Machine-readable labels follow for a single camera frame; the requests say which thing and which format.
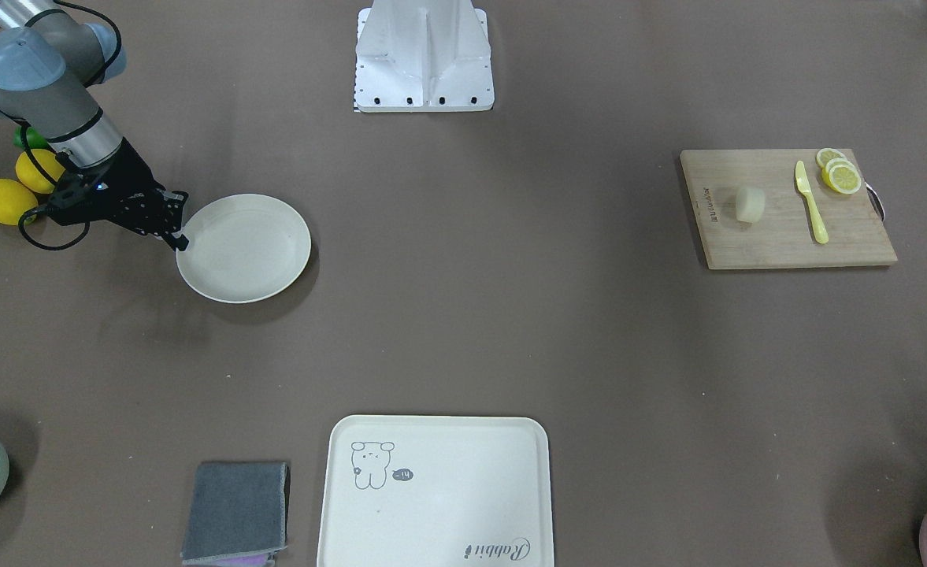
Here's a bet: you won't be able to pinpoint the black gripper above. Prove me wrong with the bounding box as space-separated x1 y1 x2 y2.
46 139 189 251

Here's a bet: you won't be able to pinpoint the white steamed bun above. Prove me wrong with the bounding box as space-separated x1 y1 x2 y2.
736 186 766 224

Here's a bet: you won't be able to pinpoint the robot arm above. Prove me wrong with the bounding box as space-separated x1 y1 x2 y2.
0 1 189 251

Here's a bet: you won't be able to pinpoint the cream rabbit tray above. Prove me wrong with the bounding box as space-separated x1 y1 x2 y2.
317 415 554 566

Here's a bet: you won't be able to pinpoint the cream round plate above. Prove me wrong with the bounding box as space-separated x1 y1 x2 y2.
176 194 312 304

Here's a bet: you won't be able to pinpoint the yellow lemon upper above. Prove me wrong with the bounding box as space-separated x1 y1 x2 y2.
14 150 65 195

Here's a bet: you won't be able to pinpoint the yellow lemon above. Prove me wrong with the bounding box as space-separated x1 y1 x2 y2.
0 179 39 226
14 150 65 195

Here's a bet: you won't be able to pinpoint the green lime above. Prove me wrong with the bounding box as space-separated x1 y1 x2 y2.
13 126 52 150

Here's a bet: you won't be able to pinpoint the yellow lemon lower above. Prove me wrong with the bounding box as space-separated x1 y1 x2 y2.
0 179 39 226

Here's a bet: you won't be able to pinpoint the grey folded cloth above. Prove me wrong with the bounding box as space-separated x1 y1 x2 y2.
181 461 289 566

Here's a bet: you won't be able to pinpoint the wooden cutting board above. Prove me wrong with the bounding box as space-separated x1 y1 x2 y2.
680 150 896 270

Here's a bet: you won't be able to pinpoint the yellow plastic knife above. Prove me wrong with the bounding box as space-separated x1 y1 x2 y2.
794 161 829 245

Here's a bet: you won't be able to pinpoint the lemon slices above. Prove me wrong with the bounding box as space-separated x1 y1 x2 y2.
815 147 864 195

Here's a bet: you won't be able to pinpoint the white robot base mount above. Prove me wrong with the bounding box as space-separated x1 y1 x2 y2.
353 1 495 113

